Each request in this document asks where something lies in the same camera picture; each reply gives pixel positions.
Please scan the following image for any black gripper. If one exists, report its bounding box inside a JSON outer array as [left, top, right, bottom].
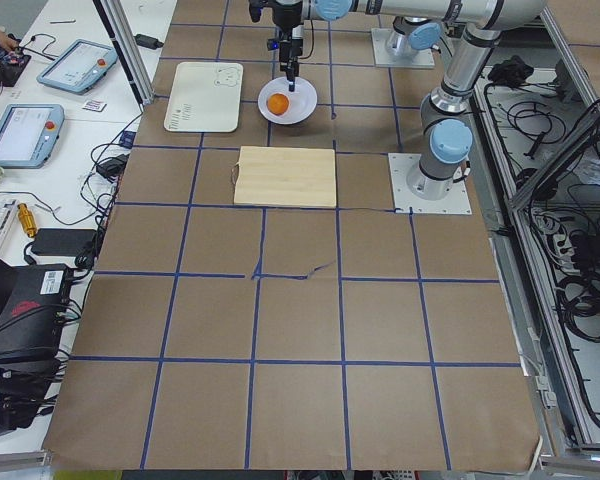
[[278, 27, 303, 92]]

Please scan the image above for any white ribbed plate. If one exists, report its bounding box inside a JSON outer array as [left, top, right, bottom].
[[258, 77, 317, 125]]

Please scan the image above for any orange fruit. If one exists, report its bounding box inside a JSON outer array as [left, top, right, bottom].
[[266, 93, 290, 116]]

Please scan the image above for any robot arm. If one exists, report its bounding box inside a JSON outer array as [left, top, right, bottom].
[[249, 0, 547, 102], [407, 22, 500, 201]]

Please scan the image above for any cream bear tray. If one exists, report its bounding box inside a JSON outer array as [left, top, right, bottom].
[[164, 62, 244, 133]]

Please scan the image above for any bamboo cutting board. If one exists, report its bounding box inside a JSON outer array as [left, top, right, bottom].
[[234, 146, 337, 208]]

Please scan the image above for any black power adapter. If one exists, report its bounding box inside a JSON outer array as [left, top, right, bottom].
[[134, 33, 164, 50]]

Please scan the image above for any small printed card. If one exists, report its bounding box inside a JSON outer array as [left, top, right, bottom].
[[82, 99, 107, 113]]

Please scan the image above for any far teach pendant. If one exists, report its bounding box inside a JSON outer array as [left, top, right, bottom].
[[37, 39, 118, 94]]

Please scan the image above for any teach pendant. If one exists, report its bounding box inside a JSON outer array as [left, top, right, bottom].
[[37, 39, 118, 94], [0, 104, 65, 169]]

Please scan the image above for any near teach pendant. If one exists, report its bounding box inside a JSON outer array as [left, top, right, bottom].
[[0, 104, 65, 169]]

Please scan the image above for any black laptop charger brick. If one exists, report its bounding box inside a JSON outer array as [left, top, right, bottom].
[[31, 228, 96, 257]]

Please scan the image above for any gold cylinder tool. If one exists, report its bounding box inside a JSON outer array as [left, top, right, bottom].
[[17, 203, 38, 238]]

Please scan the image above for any black computer box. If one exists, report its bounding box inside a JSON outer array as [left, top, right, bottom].
[[0, 259, 74, 364]]

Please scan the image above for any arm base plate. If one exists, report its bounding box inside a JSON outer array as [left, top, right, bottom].
[[388, 153, 472, 215], [371, 28, 438, 69]]

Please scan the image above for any aluminium frame post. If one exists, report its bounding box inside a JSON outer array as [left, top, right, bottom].
[[92, 0, 155, 106]]

